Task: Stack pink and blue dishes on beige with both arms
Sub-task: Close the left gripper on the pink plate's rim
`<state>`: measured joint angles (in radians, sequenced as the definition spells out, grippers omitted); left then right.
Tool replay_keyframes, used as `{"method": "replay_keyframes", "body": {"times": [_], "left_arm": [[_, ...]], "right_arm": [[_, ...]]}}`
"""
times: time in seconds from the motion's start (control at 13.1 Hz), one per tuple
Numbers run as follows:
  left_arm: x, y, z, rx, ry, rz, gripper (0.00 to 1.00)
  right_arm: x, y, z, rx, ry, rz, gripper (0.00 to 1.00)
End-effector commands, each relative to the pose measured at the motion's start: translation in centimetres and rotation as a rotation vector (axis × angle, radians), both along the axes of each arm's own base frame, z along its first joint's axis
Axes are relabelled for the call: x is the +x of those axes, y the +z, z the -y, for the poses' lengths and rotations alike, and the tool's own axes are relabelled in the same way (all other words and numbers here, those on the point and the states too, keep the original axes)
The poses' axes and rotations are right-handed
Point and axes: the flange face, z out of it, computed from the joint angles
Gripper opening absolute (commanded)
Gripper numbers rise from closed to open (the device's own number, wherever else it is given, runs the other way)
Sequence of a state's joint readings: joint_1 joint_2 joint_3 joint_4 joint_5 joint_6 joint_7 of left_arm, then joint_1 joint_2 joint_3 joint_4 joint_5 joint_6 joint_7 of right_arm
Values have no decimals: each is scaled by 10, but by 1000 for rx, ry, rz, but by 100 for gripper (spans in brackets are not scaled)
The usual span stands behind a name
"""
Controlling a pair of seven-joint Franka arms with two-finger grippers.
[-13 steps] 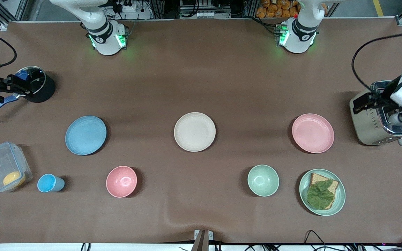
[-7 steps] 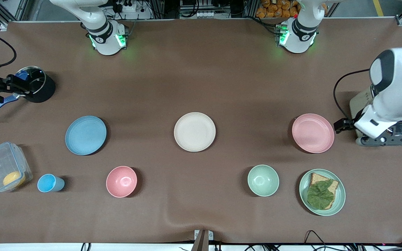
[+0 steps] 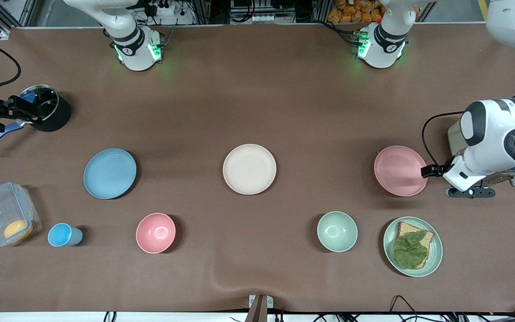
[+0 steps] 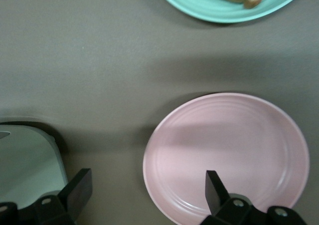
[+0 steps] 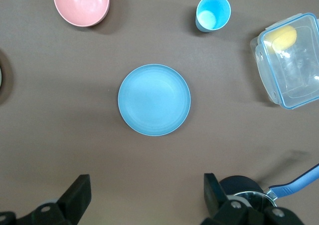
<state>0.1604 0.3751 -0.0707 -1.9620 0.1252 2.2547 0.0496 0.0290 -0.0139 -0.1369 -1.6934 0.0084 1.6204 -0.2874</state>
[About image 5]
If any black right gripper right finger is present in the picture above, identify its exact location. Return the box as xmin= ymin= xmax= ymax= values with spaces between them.
xmin=201 ymin=173 xmax=252 ymax=225

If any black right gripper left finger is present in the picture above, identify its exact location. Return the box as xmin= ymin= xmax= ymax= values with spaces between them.
xmin=31 ymin=174 xmax=92 ymax=225

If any blue shallow plate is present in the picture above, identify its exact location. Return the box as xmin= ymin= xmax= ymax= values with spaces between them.
xmin=117 ymin=64 xmax=192 ymax=137

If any glass pan lid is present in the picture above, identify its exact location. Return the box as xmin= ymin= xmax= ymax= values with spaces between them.
xmin=233 ymin=191 xmax=279 ymax=225

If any brown table cloth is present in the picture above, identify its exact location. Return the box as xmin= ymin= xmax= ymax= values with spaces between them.
xmin=0 ymin=0 xmax=319 ymax=225

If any clear lidded food container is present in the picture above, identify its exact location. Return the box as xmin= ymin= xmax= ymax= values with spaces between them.
xmin=250 ymin=12 xmax=319 ymax=110

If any yellow round food piece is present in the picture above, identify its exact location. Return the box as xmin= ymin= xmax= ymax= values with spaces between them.
xmin=265 ymin=26 xmax=298 ymax=53

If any blue plastic cup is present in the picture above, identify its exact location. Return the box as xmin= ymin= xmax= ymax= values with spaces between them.
xmin=195 ymin=0 xmax=232 ymax=33

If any pink deep bowl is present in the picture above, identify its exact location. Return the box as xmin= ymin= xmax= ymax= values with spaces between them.
xmin=53 ymin=0 xmax=111 ymax=27

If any black saucepan blue handle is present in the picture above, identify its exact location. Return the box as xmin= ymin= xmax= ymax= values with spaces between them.
xmin=220 ymin=163 xmax=319 ymax=225

